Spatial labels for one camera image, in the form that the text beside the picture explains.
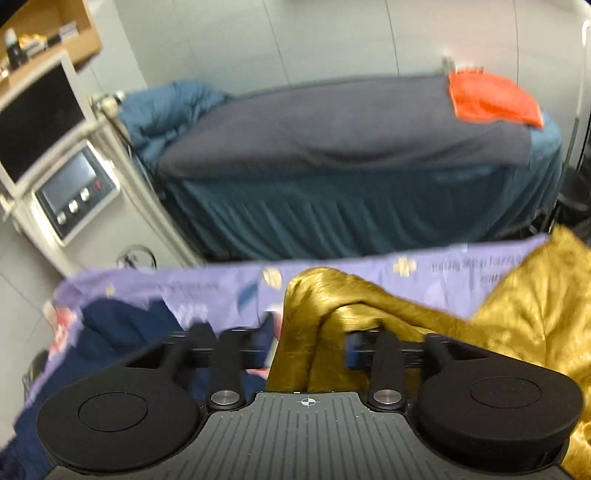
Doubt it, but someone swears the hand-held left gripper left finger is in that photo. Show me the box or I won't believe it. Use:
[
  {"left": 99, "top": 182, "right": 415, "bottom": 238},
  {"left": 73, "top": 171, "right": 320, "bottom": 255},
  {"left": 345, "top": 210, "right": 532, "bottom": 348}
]
[{"left": 124, "top": 323, "right": 279, "bottom": 412}]

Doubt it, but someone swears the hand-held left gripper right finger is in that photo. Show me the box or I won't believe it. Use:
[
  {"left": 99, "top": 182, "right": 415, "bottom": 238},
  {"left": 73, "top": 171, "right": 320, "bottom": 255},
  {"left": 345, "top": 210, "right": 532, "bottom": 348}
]
[{"left": 344, "top": 325, "right": 491, "bottom": 412}]

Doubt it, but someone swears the gold satin jacket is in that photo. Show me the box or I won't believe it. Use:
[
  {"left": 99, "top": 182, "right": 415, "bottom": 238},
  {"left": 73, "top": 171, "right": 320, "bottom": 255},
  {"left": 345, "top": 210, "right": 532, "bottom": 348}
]
[{"left": 265, "top": 224, "right": 591, "bottom": 480}]

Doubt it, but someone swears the purple printed bedsheet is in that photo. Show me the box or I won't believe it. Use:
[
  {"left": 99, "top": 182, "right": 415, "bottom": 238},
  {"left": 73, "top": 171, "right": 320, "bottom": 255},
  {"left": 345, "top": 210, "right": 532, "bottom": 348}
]
[{"left": 23, "top": 233, "right": 552, "bottom": 407}]

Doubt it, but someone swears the navy blue garment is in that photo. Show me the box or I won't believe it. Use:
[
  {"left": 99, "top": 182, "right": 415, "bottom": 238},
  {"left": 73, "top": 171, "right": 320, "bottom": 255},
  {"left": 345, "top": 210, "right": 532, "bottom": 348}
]
[{"left": 0, "top": 298, "right": 278, "bottom": 480}]

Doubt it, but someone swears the teal covered massage bed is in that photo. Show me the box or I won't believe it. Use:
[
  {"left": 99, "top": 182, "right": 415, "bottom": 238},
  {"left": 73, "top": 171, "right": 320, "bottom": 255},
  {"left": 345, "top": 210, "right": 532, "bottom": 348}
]
[{"left": 117, "top": 69, "right": 566, "bottom": 264}]

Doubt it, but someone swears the grey bed sheet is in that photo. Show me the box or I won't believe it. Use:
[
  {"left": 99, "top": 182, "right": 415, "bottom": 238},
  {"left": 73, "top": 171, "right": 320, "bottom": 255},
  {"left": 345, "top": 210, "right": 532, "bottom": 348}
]
[{"left": 154, "top": 74, "right": 546, "bottom": 181}]

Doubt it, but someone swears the white machine with screens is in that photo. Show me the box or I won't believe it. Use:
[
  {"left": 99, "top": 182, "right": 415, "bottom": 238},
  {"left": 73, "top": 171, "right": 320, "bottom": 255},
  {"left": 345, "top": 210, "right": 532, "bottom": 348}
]
[{"left": 0, "top": 51, "right": 204, "bottom": 278}]

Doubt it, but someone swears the black stool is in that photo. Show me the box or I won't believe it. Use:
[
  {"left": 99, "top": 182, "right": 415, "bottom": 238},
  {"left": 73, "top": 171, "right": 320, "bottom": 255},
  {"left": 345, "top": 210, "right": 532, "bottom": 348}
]
[{"left": 554, "top": 166, "right": 591, "bottom": 232}]

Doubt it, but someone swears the orange cloth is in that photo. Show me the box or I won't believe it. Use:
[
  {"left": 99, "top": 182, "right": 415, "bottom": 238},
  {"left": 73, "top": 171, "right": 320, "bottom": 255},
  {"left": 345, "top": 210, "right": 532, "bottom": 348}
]
[{"left": 448, "top": 69, "right": 544, "bottom": 127}]

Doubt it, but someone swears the metal stand pole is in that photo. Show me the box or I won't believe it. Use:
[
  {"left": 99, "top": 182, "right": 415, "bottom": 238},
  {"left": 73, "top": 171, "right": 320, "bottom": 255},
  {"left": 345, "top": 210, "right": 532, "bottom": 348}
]
[{"left": 547, "top": 115, "right": 583, "bottom": 232}]

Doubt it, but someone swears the wooden shelf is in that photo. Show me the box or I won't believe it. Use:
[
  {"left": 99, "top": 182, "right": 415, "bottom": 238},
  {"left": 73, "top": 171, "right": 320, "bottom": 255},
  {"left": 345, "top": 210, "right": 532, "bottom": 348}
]
[{"left": 0, "top": 0, "right": 103, "bottom": 88}]

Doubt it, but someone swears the dark bottle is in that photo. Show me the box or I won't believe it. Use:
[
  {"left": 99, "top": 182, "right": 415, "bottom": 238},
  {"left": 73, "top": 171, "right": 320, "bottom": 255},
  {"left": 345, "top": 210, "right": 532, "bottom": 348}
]
[{"left": 4, "top": 28, "right": 24, "bottom": 70}]

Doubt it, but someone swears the black cable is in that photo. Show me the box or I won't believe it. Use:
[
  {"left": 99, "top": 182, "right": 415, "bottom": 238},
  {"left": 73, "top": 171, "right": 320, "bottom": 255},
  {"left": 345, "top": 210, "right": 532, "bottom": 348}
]
[{"left": 116, "top": 244, "right": 158, "bottom": 269}]

